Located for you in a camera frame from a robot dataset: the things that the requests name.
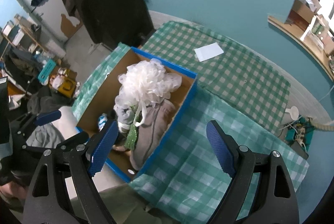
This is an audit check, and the white blue printed sock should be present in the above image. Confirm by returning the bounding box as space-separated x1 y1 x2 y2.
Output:
97 113 108 132

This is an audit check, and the grey fleece garment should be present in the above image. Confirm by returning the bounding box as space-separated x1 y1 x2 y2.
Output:
130 99 176 171

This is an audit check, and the white mesh bath pouf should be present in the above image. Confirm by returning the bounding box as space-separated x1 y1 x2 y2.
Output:
114 58 182 126

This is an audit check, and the grey sock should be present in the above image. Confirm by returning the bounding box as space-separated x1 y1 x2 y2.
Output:
114 105 135 134

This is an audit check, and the person left hand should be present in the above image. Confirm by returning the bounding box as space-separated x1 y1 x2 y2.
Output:
1 182 27 200

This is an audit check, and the teal box on floor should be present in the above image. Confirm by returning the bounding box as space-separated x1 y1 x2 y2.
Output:
37 59 57 85

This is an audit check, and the yellow bag on floor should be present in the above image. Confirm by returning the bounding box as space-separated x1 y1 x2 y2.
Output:
57 78 76 98

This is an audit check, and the green checked tablecloth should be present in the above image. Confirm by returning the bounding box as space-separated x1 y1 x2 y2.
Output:
71 20 310 224

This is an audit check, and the blue cardboard box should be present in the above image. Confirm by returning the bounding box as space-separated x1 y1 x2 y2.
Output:
77 47 197 183

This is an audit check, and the white power strip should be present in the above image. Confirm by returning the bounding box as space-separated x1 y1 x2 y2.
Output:
293 123 307 146

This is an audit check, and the wooden shelf rack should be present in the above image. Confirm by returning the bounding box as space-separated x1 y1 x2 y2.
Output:
1 14 48 59

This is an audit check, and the white paper sheet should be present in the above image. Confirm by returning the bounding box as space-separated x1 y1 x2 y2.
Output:
194 42 224 62

